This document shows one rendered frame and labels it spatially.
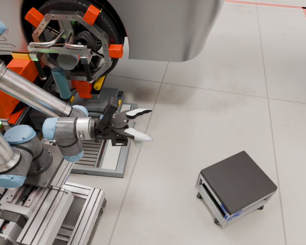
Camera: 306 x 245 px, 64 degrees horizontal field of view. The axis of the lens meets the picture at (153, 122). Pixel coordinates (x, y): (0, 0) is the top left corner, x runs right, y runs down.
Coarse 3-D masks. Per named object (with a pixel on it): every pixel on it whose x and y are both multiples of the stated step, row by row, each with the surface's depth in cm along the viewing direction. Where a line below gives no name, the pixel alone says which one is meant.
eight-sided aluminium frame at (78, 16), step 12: (48, 12) 161; (60, 12) 162; (72, 12) 161; (84, 24) 162; (96, 24) 167; (36, 36) 173; (96, 36) 168; (108, 36) 173; (108, 48) 175; (48, 60) 189; (108, 60) 181; (72, 72) 199; (84, 72) 199; (96, 72) 191
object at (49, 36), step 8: (48, 24) 178; (48, 32) 186; (56, 32) 182; (80, 32) 183; (48, 40) 189; (88, 48) 188; (56, 56) 196; (96, 56) 215; (80, 64) 207; (96, 64) 205
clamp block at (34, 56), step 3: (30, 54) 158; (33, 54) 158; (36, 54) 159; (39, 54) 162; (42, 54) 165; (30, 57) 160; (33, 57) 160; (36, 57) 159; (39, 57) 162; (33, 60) 161; (36, 60) 161
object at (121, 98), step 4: (76, 92) 250; (120, 92) 254; (72, 96) 246; (120, 96) 247; (124, 96) 258; (72, 100) 242; (120, 100) 242; (120, 104) 241; (120, 108) 243; (88, 112) 235; (92, 112) 235; (96, 112) 235; (100, 112) 235; (116, 112) 233; (88, 116) 234; (92, 116) 233; (96, 116) 232
